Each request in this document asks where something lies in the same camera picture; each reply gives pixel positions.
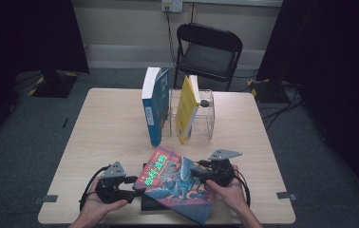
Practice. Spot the black book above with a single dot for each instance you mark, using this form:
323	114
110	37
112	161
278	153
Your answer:
150	204

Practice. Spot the person's right hand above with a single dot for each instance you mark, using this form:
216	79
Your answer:
233	196

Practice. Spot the person's left hand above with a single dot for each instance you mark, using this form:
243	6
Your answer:
95	209

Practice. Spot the clear acrylic organizer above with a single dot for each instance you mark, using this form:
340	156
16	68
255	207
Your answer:
204	123

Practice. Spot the black folding chair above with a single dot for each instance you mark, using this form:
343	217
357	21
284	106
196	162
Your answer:
207	58

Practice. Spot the black stand base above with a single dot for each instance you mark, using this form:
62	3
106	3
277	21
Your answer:
269	93
54	85

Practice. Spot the red and blue book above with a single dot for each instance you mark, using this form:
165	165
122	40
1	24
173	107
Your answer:
174	193

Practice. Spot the grey tape strip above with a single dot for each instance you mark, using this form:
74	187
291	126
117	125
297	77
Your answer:
46	199
287	196

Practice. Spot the dark curtain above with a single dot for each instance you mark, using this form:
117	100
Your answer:
326	47
25	31

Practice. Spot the white wall socket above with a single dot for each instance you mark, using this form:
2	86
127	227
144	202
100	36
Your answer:
176	5

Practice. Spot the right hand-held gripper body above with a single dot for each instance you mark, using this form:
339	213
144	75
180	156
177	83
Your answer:
222	172

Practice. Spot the yellow book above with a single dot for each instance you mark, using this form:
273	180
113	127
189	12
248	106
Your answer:
185	110

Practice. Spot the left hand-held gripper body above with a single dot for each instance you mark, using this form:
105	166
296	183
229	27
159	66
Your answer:
109	186

